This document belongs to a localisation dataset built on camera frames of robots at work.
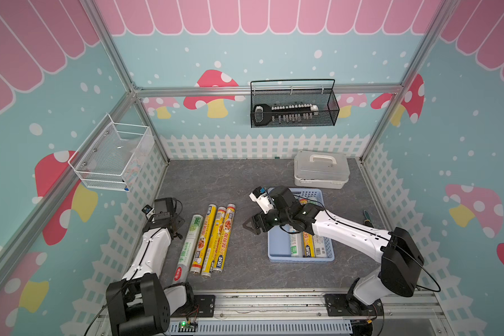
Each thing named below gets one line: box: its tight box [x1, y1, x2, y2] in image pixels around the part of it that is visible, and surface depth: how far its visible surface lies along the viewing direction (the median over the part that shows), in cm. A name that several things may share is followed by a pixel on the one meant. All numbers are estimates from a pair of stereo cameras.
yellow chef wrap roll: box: [200, 206, 227, 278], surface depth 88 cm
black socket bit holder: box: [252, 103, 320, 126], surface depth 91 cm
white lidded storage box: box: [294, 150, 350, 190], surface depth 105 cm
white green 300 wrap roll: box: [172, 214, 204, 285], surface depth 86 cm
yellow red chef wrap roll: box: [212, 203, 236, 273], surface depth 89 cm
